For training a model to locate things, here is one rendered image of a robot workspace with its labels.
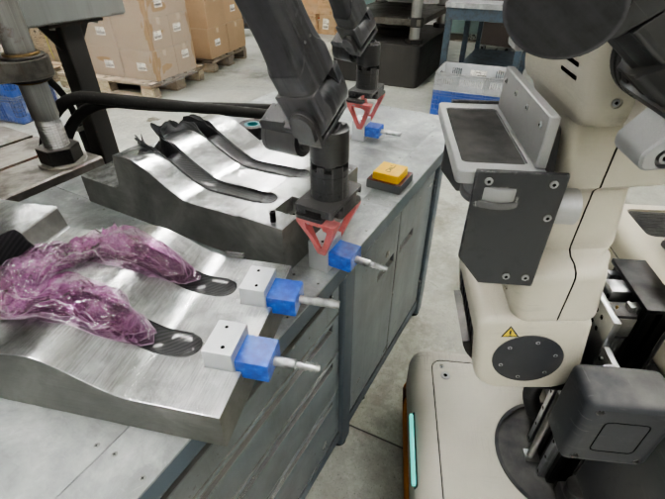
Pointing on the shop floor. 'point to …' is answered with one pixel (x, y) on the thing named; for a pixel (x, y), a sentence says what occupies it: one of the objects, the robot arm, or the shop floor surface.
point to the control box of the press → (76, 57)
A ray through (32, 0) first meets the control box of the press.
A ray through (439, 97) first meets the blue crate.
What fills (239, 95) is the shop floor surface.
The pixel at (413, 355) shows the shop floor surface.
